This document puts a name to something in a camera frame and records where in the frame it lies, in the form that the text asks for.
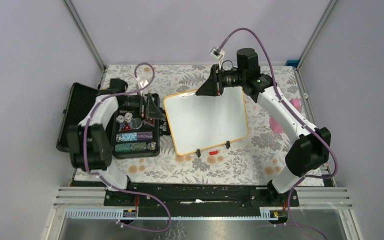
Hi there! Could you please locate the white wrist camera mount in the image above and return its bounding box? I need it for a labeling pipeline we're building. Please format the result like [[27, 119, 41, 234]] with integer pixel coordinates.
[[209, 47, 225, 69], [136, 77, 149, 90]]

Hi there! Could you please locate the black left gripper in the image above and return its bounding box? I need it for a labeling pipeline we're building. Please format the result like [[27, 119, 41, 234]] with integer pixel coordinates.
[[117, 92, 164, 119]]

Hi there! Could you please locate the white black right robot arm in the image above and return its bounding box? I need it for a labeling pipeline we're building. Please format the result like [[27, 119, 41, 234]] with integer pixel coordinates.
[[195, 47, 331, 206]]

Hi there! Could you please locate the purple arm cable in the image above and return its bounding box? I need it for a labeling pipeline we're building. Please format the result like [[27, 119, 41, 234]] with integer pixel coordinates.
[[218, 27, 339, 239], [82, 62, 173, 235]]

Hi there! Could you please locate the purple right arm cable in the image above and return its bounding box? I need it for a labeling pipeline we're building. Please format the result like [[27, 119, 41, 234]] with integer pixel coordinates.
[[218, 27, 339, 239]]

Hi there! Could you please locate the white red whiteboard marker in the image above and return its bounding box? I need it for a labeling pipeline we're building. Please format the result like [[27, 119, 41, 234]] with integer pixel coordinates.
[[181, 92, 196, 98]]

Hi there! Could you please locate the black whiteboard foot clip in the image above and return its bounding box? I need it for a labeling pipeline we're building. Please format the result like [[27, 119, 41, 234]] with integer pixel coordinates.
[[225, 141, 231, 149], [196, 149, 202, 158]]

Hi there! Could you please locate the blue corner bracket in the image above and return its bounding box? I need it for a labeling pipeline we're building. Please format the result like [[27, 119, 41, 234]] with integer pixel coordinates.
[[285, 60, 300, 68]]

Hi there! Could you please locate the pink wedge block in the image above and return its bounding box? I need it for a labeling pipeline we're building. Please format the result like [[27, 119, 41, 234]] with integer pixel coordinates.
[[269, 98, 303, 134]]

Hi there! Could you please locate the black poker chip case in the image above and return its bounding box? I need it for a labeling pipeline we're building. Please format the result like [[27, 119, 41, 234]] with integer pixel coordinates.
[[56, 82, 170, 159]]

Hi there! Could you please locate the yellow framed whiteboard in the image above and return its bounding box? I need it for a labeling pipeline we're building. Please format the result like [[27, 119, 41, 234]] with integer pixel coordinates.
[[163, 87, 249, 156]]

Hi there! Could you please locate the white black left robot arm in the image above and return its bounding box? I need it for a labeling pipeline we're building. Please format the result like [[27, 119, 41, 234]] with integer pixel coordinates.
[[66, 78, 165, 206]]

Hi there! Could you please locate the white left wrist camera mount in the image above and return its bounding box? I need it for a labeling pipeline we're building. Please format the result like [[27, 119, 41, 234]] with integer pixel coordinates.
[[136, 77, 149, 90]]

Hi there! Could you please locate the red marker cap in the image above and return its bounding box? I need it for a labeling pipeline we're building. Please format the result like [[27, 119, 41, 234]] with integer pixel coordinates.
[[209, 150, 219, 156]]

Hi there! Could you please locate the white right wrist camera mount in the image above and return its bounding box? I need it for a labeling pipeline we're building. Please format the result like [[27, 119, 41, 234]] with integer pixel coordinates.
[[209, 47, 225, 69]]

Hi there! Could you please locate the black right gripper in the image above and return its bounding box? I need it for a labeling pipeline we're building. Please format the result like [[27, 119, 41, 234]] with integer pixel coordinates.
[[196, 64, 246, 97]]

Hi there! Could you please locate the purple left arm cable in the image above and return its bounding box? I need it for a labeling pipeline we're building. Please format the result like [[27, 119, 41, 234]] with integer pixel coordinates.
[[82, 62, 173, 235]]

